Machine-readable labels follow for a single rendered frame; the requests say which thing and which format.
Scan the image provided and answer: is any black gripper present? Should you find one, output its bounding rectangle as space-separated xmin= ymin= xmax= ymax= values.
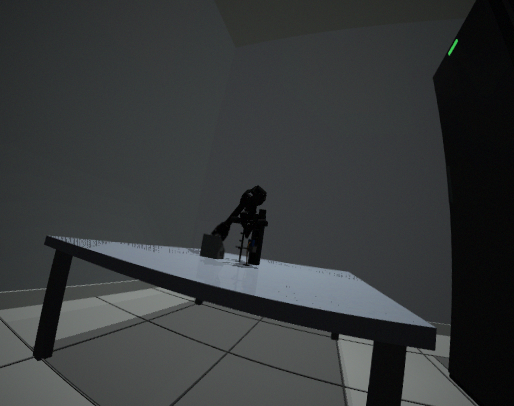
xmin=230 ymin=207 xmax=268 ymax=239

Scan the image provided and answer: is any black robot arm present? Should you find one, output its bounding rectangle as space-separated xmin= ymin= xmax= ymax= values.
xmin=211 ymin=185 xmax=267 ymax=241

